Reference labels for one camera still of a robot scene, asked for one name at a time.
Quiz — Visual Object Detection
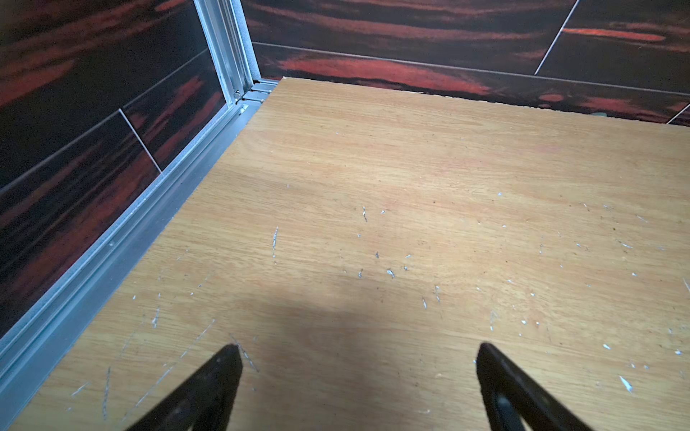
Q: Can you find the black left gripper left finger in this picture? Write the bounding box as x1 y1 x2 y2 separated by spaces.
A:
129 344 243 430

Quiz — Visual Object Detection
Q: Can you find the aluminium frame rail left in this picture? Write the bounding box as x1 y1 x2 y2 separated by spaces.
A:
1 1 262 429

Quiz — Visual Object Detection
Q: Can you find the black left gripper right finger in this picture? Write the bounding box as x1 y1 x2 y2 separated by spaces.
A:
476 342 590 430

